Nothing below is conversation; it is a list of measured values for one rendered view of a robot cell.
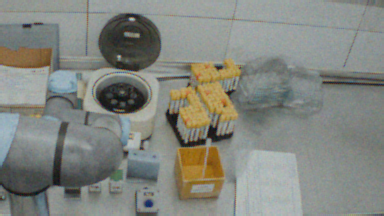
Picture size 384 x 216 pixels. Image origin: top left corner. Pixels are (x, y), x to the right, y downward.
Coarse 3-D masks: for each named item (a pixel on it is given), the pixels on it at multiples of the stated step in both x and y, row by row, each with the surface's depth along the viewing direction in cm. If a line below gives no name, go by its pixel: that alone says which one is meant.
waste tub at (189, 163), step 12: (180, 156) 176; (192, 156) 182; (204, 156) 183; (216, 156) 180; (180, 168) 174; (192, 168) 185; (216, 168) 181; (180, 180) 175; (192, 180) 170; (204, 180) 171; (216, 180) 172; (180, 192) 175; (192, 192) 175; (204, 192) 176; (216, 192) 177
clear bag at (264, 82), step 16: (256, 64) 205; (272, 64) 201; (288, 64) 201; (240, 80) 208; (256, 80) 201; (272, 80) 201; (288, 80) 205; (240, 96) 207; (256, 96) 203; (272, 96) 205
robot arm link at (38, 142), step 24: (0, 120) 97; (24, 120) 98; (48, 120) 100; (0, 144) 95; (24, 144) 95; (48, 144) 95; (0, 168) 96; (24, 168) 96; (48, 168) 96; (24, 192) 101; (48, 192) 111
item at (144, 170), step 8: (128, 152) 176; (136, 152) 176; (144, 152) 176; (152, 152) 177; (128, 160) 175; (136, 160) 175; (144, 160) 174; (152, 160) 174; (160, 160) 175; (128, 168) 178; (136, 168) 177; (144, 168) 177; (152, 168) 176; (128, 176) 181; (136, 176) 180; (144, 176) 180; (152, 176) 179; (152, 184) 180
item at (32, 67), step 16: (0, 48) 199; (48, 48) 200; (0, 64) 204; (16, 64) 205; (32, 64) 205; (48, 64) 205; (0, 80) 199; (16, 80) 200; (32, 80) 200; (48, 80) 202; (0, 96) 194; (16, 96) 194; (32, 96) 195; (0, 112) 183; (16, 112) 183; (32, 112) 183
